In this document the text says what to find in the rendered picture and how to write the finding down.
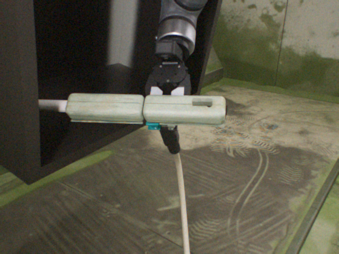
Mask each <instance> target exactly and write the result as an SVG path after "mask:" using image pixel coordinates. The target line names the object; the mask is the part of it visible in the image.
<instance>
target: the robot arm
mask: <svg viewBox="0 0 339 254"><path fill-rule="evenodd" d="M206 2H207V0H161V7H162V9H161V13H160V20H159V27H158V36H155V39H156V40H157V41H154V47H153V54H154V55H155V56H156V57H158V58H159V59H160V60H162V61H163V62H162V63H157V65H156V66H155V67H153V74H149V78H148V80H147V82H146V85H145V93H146V96H147V95H190V93H191V84H190V82H191V81H190V78H191V77H190V74H188V67H186V66H185V63H184V61H185V60H186V59H187V58H188V57H189V56H190V55H191V54H192V53H193V51H194V48H195V36H196V27H197V18H198V16H199V14H200V12H201V11H202V9H203V8H204V6H205V4H206Z"/></svg>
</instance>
